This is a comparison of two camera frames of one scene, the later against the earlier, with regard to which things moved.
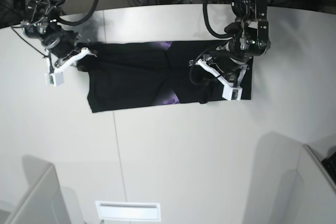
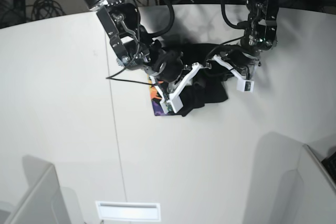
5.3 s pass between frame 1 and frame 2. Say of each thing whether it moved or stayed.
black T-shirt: moved
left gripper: moved
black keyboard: stayed
